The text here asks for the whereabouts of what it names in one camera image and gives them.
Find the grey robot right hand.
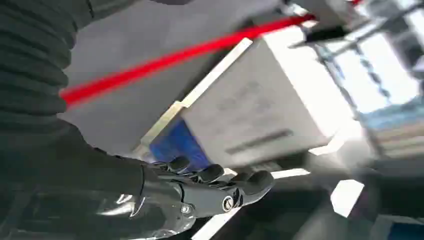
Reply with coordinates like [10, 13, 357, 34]
[0, 118, 276, 240]

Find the blue panel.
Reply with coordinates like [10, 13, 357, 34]
[149, 118, 213, 170]

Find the red floor stripe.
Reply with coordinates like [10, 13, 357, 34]
[59, 13, 317, 110]

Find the robot right arm ribbed sleeve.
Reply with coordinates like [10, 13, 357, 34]
[0, 0, 142, 142]

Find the pale wooden desk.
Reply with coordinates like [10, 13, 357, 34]
[140, 26, 357, 168]

